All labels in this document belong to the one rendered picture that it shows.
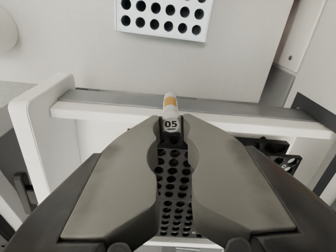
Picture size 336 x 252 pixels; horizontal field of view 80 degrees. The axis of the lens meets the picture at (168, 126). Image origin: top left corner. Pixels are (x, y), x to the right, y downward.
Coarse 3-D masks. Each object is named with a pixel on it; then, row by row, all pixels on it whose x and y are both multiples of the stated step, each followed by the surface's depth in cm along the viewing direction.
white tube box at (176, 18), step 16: (128, 0) 28; (144, 0) 26; (160, 0) 26; (176, 0) 26; (192, 0) 26; (208, 0) 26; (128, 16) 29; (144, 16) 26; (160, 16) 26; (176, 16) 26; (192, 16) 27; (208, 16) 26; (144, 32) 27; (160, 32) 27; (176, 32) 27; (192, 32) 30
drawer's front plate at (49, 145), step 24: (24, 96) 20; (48, 96) 22; (24, 120) 19; (48, 120) 22; (72, 120) 29; (24, 144) 20; (48, 144) 23; (72, 144) 29; (48, 168) 23; (72, 168) 30; (48, 192) 24
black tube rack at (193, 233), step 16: (128, 128) 27; (160, 144) 27; (176, 144) 27; (256, 144) 28; (272, 144) 28; (288, 144) 28; (160, 160) 29; (176, 160) 29; (272, 160) 25; (160, 176) 30; (176, 176) 26; (160, 192) 28; (176, 192) 28; (160, 208) 29; (176, 208) 34; (160, 224) 31; (176, 224) 32; (192, 224) 31
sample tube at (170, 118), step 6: (168, 96) 16; (174, 96) 16; (168, 102) 15; (174, 102) 15; (168, 108) 14; (174, 108) 14; (162, 114) 14; (168, 114) 13; (174, 114) 13; (162, 120) 13; (168, 120) 13; (174, 120) 13; (162, 126) 13; (168, 126) 13; (174, 126) 13
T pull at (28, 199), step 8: (16, 176) 25; (24, 176) 25; (16, 184) 25; (24, 184) 26; (24, 192) 26; (32, 192) 26; (24, 200) 27; (32, 200) 27; (24, 208) 27; (32, 208) 28
